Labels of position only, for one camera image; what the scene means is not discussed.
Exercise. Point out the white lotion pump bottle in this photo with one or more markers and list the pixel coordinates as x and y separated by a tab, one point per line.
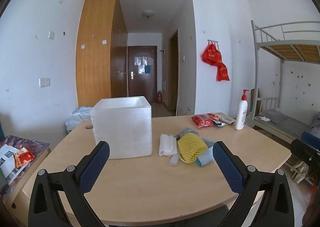
242	111

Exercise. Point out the red wet wipes pack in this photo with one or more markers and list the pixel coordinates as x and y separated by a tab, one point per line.
202	121

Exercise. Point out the red snack sachet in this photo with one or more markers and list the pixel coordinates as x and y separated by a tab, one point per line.
213	117

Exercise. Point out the white styrofoam box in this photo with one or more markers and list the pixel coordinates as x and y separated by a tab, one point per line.
125	124

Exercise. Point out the grey cloth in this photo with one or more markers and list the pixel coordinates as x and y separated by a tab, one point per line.
185	131

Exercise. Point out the wooden wardrobe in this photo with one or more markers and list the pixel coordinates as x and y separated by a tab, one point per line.
101	52

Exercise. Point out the red hanging bags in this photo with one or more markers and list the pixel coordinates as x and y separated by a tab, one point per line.
213	57

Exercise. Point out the red orange snack packet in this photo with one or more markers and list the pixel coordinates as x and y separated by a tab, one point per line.
23	156

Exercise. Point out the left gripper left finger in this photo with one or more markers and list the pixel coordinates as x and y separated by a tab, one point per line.
46	207

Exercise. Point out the white remote control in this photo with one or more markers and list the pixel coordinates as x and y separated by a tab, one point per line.
225	119

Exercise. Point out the blue white toothpaste tube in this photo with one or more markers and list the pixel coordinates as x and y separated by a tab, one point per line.
219	123

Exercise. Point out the ceiling lamp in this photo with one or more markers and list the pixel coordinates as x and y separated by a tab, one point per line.
147	13

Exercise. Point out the yellow foam fruit net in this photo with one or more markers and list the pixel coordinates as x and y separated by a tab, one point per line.
191	146

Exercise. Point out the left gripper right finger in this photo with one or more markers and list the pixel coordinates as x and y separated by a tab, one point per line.
276	206

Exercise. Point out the white papers with photos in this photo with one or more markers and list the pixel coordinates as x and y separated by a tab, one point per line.
9	171

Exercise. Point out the white wall socket plate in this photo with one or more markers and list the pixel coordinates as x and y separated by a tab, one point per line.
44	82

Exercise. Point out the blue surgical face masks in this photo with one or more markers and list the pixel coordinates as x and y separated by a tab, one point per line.
207	156

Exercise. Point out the white tissue paper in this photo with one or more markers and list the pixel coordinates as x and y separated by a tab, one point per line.
167	145

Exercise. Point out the grey metal bunk bed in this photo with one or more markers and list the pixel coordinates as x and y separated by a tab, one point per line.
285	97

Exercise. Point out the light blue covered bundle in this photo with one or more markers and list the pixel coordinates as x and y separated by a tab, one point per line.
77	116

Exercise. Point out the red fire extinguisher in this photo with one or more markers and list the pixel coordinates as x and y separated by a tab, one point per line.
159	97

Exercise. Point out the dark brown entrance door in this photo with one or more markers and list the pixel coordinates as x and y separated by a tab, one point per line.
142	72

